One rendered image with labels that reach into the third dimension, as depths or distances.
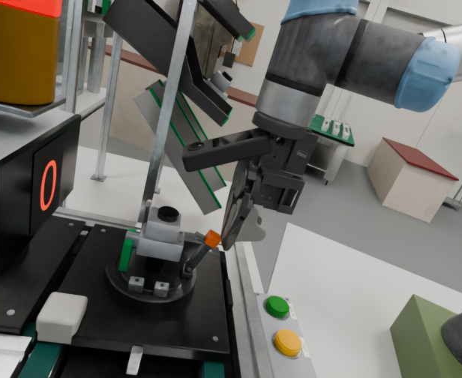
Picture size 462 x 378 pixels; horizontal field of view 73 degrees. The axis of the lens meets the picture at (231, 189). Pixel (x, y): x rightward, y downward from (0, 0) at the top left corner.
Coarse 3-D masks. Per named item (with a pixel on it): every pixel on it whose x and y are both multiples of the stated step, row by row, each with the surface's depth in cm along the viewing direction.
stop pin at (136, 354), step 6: (132, 348) 39; (138, 348) 39; (132, 354) 38; (138, 354) 38; (132, 360) 39; (138, 360) 39; (132, 366) 39; (138, 366) 39; (126, 372) 40; (132, 372) 40
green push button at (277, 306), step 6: (270, 300) 53; (276, 300) 54; (282, 300) 54; (270, 306) 52; (276, 306) 52; (282, 306) 53; (288, 306) 53; (270, 312) 52; (276, 312) 51; (282, 312) 51; (288, 312) 52
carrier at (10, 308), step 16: (48, 224) 54; (64, 224) 55; (80, 224) 57; (32, 240) 50; (48, 240) 51; (64, 240) 52; (32, 256) 47; (48, 256) 47; (64, 256) 49; (16, 272) 43; (32, 272) 44; (48, 272) 45; (0, 288) 40; (16, 288) 41; (32, 288) 42; (48, 288) 44; (0, 304) 38; (16, 304) 39; (32, 304) 40; (0, 320) 37; (16, 320) 37
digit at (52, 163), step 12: (48, 144) 20; (60, 144) 23; (36, 156) 19; (48, 156) 21; (60, 156) 23; (36, 168) 19; (48, 168) 21; (60, 168) 24; (36, 180) 20; (48, 180) 22; (60, 180) 24; (36, 192) 20; (48, 192) 22; (36, 204) 21; (48, 204) 23; (36, 216) 21; (36, 228) 22
